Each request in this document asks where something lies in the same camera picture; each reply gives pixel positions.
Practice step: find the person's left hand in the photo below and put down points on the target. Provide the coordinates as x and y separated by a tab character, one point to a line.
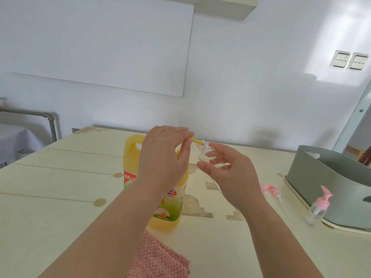
162	162

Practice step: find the white door frame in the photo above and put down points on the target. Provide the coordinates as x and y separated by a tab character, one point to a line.
352	124

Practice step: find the small clear plastic bottle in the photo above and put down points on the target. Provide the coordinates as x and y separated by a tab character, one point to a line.
314	215
204	151

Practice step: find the dark wooden chair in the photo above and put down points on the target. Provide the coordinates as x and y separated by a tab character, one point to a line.
365	157

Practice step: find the pink textured cloth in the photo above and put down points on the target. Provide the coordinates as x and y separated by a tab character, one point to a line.
156	260

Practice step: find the yellow detergent jug with pump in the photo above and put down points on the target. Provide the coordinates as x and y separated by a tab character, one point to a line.
130	159

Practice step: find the white wall switch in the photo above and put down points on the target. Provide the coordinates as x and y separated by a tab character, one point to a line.
340	59
358	61

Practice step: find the person's left forearm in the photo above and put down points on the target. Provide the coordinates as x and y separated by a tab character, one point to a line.
104	237

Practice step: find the white tablecloth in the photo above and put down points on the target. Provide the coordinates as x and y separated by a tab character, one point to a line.
17	141

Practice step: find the grey-green plastic basket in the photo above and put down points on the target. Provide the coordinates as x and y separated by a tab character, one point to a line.
327	182

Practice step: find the white wall board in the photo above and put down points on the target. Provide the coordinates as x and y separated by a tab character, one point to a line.
98	43

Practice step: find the person's right forearm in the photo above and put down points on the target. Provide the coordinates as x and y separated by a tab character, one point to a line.
281	246

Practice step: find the grey metal pipe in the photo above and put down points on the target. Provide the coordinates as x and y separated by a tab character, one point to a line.
43	114

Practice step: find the person's right hand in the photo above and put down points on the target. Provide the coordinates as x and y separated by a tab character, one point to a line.
237	182

